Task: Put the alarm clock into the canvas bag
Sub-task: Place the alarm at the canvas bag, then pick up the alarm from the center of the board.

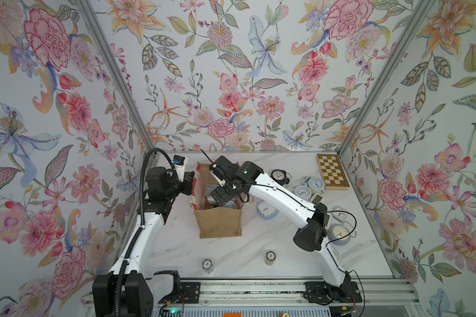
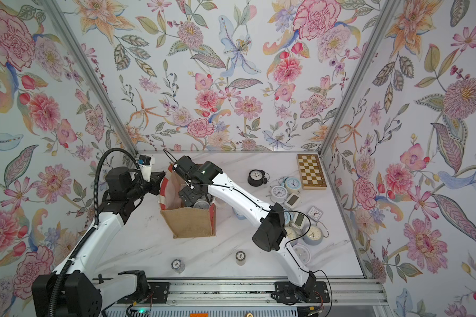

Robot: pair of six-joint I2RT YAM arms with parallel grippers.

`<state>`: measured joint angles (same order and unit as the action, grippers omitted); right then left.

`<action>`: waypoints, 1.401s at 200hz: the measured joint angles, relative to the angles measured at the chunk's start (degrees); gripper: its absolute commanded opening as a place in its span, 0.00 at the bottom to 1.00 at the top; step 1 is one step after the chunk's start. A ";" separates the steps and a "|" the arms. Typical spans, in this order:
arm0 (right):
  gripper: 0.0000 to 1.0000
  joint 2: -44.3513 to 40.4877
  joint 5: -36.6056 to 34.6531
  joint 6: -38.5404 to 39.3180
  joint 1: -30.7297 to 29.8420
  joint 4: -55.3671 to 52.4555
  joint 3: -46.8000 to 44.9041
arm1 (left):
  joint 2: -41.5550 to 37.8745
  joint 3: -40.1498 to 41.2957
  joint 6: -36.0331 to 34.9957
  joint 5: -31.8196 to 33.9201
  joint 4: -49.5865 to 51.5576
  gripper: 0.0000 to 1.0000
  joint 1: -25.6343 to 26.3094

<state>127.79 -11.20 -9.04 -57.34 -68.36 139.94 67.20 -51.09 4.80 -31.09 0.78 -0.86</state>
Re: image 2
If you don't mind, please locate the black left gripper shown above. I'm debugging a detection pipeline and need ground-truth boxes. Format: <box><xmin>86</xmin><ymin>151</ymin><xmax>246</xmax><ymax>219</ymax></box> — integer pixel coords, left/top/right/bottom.
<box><xmin>126</xmin><ymin>171</ymin><xmax>167</xmax><ymax>203</ymax></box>

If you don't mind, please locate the white round alarm clock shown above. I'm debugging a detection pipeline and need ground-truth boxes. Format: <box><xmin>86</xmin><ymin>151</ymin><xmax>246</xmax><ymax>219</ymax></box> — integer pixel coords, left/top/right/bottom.
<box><xmin>193</xmin><ymin>199</ymin><xmax>211</xmax><ymax>209</ymax></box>

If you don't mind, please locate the black twin bell alarm clock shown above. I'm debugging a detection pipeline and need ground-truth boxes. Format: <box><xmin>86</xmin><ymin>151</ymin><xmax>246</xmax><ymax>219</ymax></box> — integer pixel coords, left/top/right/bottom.
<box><xmin>247</xmin><ymin>169</ymin><xmax>268</xmax><ymax>187</ymax></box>

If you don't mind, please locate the mint round alarm clock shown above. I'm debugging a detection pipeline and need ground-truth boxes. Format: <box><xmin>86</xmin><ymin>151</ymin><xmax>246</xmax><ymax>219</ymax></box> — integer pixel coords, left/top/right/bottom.
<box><xmin>284</xmin><ymin>211</ymin><xmax>293</xmax><ymax>225</ymax></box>

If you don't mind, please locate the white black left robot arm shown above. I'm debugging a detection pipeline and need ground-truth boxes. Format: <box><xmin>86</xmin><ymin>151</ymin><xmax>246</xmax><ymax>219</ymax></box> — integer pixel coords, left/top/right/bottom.
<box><xmin>32</xmin><ymin>155</ymin><xmax>165</xmax><ymax>316</ymax></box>

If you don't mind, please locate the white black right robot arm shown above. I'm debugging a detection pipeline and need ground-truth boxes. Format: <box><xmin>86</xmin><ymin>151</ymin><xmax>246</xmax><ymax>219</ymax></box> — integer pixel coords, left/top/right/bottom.
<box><xmin>170</xmin><ymin>156</ymin><xmax>319</xmax><ymax>305</ymax></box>

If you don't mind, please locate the small silver cylinder clock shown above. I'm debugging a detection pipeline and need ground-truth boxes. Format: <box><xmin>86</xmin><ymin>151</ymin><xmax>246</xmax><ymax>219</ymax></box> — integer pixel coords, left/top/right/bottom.
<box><xmin>171</xmin><ymin>259</ymin><xmax>185</xmax><ymax>274</ymax></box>

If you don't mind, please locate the silver round alarm clock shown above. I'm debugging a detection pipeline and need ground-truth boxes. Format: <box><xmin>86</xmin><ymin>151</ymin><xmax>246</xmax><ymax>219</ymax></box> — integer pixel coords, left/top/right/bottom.
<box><xmin>270</xmin><ymin>185</ymin><xmax>289</xmax><ymax>204</ymax></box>

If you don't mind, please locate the white tilted digital clock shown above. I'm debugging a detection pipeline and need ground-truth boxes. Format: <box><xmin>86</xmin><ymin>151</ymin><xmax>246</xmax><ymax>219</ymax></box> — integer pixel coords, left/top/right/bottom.
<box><xmin>284</xmin><ymin>193</ymin><xmax>301</xmax><ymax>210</ymax></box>

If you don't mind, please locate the light blue twin bell clock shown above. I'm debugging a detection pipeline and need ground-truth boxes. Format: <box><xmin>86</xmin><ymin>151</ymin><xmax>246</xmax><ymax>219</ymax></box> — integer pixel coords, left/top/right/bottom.
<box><xmin>279</xmin><ymin>177</ymin><xmax>302</xmax><ymax>194</ymax></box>

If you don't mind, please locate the small white digital clock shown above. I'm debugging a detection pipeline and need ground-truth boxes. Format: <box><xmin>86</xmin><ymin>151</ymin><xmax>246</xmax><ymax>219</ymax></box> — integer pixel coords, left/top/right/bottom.
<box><xmin>291</xmin><ymin>212</ymin><xmax>307</xmax><ymax>230</ymax></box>

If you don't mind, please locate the small white square clock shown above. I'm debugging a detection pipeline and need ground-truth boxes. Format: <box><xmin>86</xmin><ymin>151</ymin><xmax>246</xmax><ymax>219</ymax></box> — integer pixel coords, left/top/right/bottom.
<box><xmin>307</xmin><ymin>206</ymin><xmax>323</xmax><ymax>222</ymax></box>

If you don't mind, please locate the pink round alarm clock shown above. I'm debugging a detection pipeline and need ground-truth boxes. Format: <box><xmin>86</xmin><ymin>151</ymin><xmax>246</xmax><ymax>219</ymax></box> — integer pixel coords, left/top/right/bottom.
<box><xmin>292</xmin><ymin>243</ymin><xmax>312</xmax><ymax>265</ymax></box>

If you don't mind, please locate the wooden chess board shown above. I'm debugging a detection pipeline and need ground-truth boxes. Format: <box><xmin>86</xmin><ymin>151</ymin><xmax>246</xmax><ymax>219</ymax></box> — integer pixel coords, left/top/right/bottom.
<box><xmin>297</xmin><ymin>153</ymin><xmax>327</xmax><ymax>190</ymax></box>

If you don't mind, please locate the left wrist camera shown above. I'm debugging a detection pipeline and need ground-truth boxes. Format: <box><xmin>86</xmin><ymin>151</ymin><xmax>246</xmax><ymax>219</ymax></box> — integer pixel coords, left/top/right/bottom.
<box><xmin>138</xmin><ymin>155</ymin><xmax>155</xmax><ymax>182</ymax></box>

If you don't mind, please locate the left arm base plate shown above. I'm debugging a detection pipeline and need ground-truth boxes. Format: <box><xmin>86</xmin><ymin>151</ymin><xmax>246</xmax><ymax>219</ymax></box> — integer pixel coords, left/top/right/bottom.
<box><xmin>118</xmin><ymin>281</ymin><xmax>170</xmax><ymax>304</ymax></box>

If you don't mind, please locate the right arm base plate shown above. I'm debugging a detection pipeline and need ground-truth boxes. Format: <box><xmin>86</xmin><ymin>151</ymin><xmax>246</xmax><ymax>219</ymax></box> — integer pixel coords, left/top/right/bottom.
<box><xmin>271</xmin><ymin>281</ymin><xmax>331</xmax><ymax>305</ymax></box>

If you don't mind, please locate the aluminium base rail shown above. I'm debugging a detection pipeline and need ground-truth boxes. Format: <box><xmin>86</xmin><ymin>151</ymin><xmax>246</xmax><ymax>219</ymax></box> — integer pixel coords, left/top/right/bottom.
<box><xmin>90</xmin><ymin>278</ymin><xmax>390</xmax><ymax>308</ymax></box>

